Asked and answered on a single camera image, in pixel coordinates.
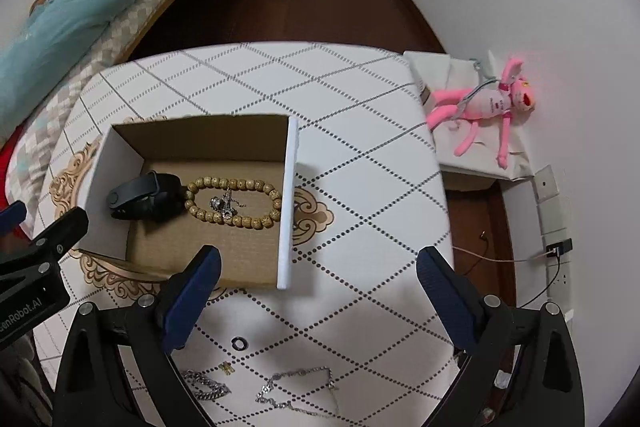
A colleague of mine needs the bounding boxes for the open cardboard box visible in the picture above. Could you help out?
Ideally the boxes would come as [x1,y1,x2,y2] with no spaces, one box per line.
[80,113,301,292]

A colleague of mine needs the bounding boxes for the black cable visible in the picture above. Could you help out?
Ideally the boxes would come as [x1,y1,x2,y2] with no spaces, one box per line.
[515,254,563,308]

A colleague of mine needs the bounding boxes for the silver pendant necklace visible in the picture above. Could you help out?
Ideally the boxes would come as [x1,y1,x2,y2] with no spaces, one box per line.
[207,189,248,220]

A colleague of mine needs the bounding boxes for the thin silver chain necklace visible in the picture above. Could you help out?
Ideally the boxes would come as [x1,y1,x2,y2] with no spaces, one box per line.
[256,364,341,418]

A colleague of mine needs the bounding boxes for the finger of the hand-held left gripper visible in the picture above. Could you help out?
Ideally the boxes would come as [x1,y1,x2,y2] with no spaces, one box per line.
[0,207,90,280]
[0,201,27,235]

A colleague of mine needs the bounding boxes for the wooden bead bracelet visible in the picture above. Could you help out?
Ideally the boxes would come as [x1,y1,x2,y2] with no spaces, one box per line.
[184,176,283,230]

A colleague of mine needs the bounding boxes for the white diamond-pattern tablecloth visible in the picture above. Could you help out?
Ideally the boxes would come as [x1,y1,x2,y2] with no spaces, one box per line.
[37,39,456,427]

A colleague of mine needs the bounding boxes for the white charging cable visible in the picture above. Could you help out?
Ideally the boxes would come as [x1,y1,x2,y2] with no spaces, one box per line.
[477,231,551,264]

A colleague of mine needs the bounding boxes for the light blue blanket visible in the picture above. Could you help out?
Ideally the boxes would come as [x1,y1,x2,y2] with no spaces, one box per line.
[0,0,263,132]

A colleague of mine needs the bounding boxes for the black smart band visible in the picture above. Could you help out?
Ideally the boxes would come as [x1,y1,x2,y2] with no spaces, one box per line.
[106,172,186,224]

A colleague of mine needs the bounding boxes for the white wall socket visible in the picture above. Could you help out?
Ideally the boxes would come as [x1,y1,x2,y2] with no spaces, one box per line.
[537,202,568,238]

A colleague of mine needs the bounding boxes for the thick silver chain bracelet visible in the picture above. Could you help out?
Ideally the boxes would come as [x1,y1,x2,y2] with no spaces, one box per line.
[180,369,232,403]

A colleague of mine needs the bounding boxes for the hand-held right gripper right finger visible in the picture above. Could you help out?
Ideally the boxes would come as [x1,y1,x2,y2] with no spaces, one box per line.
[416,246,587,427]

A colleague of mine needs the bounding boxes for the pink plush toy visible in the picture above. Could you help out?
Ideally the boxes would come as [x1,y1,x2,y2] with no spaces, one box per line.
[426,57,536,168]

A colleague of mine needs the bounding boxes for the white wall switch plate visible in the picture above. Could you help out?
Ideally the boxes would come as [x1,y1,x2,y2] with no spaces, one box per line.
[532,164,556,200]

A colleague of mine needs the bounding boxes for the red cloth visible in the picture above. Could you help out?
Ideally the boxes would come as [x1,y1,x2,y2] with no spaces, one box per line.
[0,127,31,253]

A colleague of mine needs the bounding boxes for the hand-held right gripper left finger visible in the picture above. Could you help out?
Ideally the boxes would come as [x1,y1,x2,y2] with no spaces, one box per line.
[52,245,223,427]

